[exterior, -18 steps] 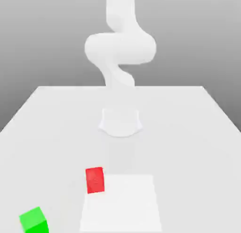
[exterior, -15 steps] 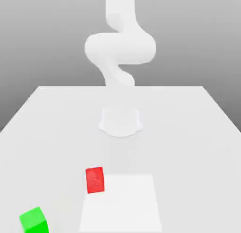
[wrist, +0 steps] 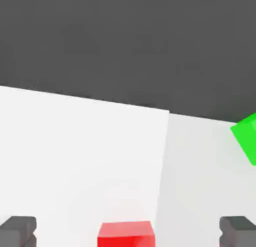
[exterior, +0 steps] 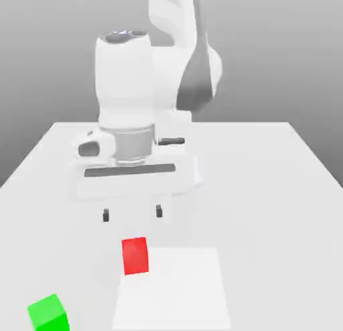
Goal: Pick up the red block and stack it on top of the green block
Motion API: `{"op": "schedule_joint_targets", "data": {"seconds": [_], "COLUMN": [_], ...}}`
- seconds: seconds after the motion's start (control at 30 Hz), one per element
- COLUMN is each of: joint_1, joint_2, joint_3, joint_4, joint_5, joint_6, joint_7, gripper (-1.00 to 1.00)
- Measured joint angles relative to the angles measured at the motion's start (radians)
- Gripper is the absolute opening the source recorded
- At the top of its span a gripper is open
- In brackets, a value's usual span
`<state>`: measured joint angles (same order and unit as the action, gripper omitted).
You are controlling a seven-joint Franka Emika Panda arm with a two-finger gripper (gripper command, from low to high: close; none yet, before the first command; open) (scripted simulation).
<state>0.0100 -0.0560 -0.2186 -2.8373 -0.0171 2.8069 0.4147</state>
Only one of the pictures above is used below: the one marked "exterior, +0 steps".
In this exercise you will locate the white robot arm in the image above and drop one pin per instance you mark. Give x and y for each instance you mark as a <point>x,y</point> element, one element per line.
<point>126,79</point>

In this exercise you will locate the small green cube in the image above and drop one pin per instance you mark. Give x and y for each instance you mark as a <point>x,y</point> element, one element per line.
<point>48,313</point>

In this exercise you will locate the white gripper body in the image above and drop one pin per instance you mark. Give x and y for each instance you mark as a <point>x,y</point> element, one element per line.
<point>128,186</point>

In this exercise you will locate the small red cube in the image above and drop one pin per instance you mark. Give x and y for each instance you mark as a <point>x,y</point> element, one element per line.
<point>135,256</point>

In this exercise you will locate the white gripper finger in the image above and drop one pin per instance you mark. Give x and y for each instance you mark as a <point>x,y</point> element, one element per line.
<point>159,211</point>
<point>105,215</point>

